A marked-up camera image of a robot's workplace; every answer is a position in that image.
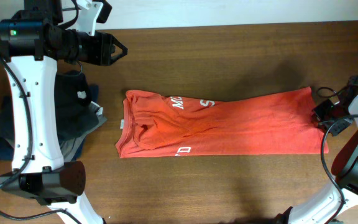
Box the red orange t-shirt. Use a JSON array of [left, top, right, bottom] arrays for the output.
[[116, 87, 324, 158]]

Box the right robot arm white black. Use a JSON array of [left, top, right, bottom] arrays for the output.
[[273, 75, 358, 224]]

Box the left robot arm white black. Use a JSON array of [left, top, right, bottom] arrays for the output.
[[0, 1, 128, 223]]

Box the black folded garment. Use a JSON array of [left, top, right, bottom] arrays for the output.
[[0, 70, 99, 141]]

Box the navy blue folded garment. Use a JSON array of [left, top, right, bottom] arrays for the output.
[[0, 84, 100, 162]]

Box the right black cable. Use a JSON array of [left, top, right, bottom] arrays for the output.
[[316, 86, 358, 224]]

